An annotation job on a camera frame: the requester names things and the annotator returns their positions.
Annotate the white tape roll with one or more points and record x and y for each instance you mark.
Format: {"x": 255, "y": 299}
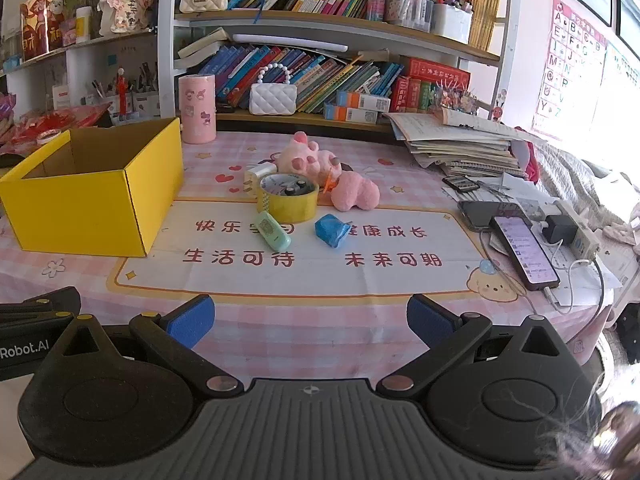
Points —
{"x": 50, "y": 135}

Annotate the blurred brown object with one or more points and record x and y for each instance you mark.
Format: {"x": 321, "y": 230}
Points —
{"x": 615, "y": 440}

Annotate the pink red cloth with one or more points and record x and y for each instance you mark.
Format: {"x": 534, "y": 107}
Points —
{"x": 525, "y": 160}

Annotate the white orange blue carton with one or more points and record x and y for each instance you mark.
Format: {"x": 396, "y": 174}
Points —
{"x": 350, "y": 113}
{"x": 362, "y": 101}

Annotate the white wooden bookshelf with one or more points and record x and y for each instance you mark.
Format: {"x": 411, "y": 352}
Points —
{"x": 167, "y": 35}

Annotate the pink printed cylinder container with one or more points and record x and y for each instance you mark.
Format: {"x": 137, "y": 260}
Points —
{"x": 197, "y": 110}

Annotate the stack of papers and notebooks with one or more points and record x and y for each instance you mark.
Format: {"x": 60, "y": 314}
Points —
{"x": 460, "y": 145}

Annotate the white charger plug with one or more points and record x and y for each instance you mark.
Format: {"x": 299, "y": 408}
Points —
{"x": 257, "y": 176}

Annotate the red tassel pendant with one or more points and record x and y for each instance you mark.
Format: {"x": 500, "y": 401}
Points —
{"x": 121, "y": 92}

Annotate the grey plush toy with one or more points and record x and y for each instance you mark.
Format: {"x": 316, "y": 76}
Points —
{"x": 331, "y": 231}

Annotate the white pen holder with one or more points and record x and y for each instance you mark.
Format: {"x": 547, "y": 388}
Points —
{"x": 450, "y": 24}

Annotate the grey blanket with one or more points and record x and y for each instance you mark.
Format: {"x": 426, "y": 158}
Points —
{"x": 565, "y": 170}

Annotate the black charger adapter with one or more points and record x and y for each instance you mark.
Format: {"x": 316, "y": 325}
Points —
{"x": 560, "y": 229}

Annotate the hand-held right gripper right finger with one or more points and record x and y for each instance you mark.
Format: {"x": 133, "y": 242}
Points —
{"x": 430, "y": 321}

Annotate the yellow tape roll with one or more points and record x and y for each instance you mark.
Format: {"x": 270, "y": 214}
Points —
{"x": 287, "y": 210}

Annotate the acrylic cartoon standees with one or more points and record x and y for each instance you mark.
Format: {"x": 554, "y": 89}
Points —
{"x": 455, "y": 97}

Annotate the white rabbit paper lantern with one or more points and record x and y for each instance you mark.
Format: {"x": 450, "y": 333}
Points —
{"x": 122, "y": 5}

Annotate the clear holder with pens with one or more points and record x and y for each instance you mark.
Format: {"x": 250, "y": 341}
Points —
{"x": 407, "y": 5}

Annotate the pink checked tablecloth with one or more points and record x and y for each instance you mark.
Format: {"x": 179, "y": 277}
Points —
{"x": 300, "y": 310}

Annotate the white flat folder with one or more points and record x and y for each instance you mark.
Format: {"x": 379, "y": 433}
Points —
{"x": 290, "y": 42}

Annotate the pen holder with pens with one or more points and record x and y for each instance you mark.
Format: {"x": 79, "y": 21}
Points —
{"x": 142, "y": 100}

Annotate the white side shelf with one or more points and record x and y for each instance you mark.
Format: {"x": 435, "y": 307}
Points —
{"x": 75, "y": 67}

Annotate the black smartphone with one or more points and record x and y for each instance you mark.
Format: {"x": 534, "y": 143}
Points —
{"x": 475, "y": 212}

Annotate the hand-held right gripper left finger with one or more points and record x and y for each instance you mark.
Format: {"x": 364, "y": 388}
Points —
{"x": 192, "y": 321}

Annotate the pink plush pig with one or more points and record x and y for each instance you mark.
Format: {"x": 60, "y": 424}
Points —
{"x": 350, "y": 192}

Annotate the thick beige book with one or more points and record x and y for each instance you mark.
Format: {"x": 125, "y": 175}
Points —
{"x": 202, "y": 47}

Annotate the row of yellow books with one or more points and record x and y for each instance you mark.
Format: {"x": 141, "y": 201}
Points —
{"x": 485, "y": 12}

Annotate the white power strip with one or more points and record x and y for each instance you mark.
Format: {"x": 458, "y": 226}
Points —
{"x": 582, "y": 240}

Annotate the red fortune doll decoration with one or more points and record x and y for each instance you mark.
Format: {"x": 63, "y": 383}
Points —
{"x": 42, "y": 25}

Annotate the smartphone with lit screen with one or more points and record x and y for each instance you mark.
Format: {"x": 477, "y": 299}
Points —
{"x": 527, "y": 255}

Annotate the mint green correction tape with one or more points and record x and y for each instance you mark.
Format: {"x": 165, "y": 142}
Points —
{"x": 270, "y": 232}

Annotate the white bottle yellow label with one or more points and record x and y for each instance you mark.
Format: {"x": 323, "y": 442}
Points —
{"x": 83, "y": 25}

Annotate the yellow cardboard box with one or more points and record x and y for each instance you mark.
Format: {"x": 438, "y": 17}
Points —
{"x": 75, "y": 210}

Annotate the red boxed book set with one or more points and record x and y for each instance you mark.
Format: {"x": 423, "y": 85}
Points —
{"x": 435, "y": 72}

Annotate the red plastic bag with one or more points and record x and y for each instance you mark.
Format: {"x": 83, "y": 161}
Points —
{"x": 60, "y": 120}

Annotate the pink alphabet wall poster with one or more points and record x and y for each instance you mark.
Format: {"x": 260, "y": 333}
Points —
{"x": 567, "y": 70}

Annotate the white quilted handbag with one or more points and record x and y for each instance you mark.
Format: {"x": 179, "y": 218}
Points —
{"x": 272, "y": 100}

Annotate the small black phone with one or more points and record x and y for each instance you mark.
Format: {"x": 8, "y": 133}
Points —
{"x": 461, "y": 183}

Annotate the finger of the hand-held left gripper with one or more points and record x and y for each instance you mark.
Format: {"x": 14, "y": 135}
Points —
{"x": 50, "y": 299}
{"x": 35, "y": 320}

